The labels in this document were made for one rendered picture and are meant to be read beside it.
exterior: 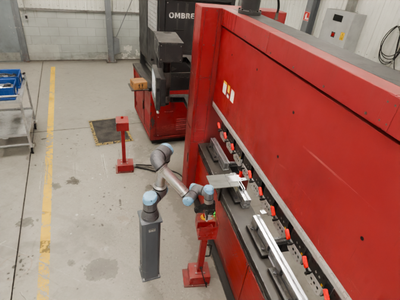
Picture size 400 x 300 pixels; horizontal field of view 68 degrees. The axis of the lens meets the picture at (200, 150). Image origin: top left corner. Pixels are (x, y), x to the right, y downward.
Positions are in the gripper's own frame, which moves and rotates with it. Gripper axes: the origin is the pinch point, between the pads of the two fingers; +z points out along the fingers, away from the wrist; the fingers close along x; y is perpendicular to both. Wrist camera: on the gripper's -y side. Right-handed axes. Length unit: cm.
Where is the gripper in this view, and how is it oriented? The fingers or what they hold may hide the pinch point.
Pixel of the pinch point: (205, 220)
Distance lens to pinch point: 252.8
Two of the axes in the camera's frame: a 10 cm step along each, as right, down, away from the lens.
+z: 0.0, 8.4, 5.4
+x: -1.5, -5.4, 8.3
